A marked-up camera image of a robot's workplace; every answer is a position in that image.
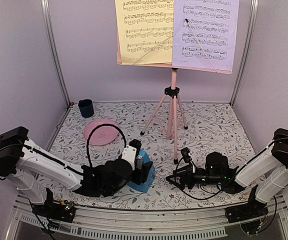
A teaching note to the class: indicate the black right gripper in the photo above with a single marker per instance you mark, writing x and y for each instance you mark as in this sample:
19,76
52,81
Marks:
184,175

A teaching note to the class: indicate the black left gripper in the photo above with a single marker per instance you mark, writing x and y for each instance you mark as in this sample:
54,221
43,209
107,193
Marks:
142,175

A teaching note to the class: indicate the blue metronome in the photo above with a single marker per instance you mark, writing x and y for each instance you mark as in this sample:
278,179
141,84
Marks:
143,188

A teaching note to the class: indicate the pink music stand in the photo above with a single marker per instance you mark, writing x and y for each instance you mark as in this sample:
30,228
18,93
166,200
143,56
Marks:
171,93

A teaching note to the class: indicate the yellow sheet music page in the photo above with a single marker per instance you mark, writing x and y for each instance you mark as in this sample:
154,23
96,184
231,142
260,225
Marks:
145,31

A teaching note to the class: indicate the purple sheet music page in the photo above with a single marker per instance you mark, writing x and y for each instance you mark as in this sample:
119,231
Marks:
204,34

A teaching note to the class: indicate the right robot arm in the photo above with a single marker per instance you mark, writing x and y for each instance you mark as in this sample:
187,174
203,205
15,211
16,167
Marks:
273,158

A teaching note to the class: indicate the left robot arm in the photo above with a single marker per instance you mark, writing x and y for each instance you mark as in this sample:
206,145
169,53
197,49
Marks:
21,158

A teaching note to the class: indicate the pink round plate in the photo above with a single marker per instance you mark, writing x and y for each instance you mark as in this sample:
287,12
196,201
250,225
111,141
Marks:
103,135

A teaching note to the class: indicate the floral table mat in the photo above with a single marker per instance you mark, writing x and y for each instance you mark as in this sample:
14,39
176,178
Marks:
211,128

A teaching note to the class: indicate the dark blue cup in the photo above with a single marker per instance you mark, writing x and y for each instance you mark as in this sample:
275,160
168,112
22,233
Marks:
86,108

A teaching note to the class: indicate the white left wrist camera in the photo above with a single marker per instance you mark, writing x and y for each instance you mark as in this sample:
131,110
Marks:
131,152

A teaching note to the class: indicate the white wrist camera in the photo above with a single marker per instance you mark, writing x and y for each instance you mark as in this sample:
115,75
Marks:
131,152
187,157

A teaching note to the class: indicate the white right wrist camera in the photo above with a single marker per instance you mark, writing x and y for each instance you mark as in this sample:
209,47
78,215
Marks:
187,157

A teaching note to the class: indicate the aluminium front rail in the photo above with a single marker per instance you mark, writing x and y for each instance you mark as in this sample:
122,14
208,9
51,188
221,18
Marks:
93,223

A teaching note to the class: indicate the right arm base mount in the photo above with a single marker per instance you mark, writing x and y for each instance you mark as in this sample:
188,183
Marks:
245,212

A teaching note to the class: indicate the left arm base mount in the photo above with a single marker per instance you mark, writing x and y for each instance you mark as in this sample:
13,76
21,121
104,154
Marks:
55,211

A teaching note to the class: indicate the right aluminium frame post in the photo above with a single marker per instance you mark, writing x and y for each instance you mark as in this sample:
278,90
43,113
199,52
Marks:
254,5

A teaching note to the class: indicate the aluminium frame post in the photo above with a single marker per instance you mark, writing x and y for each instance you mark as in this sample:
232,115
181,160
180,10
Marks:
45,7
254,5

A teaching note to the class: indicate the left aluminium frame post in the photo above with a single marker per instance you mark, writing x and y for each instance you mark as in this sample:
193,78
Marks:
45,7

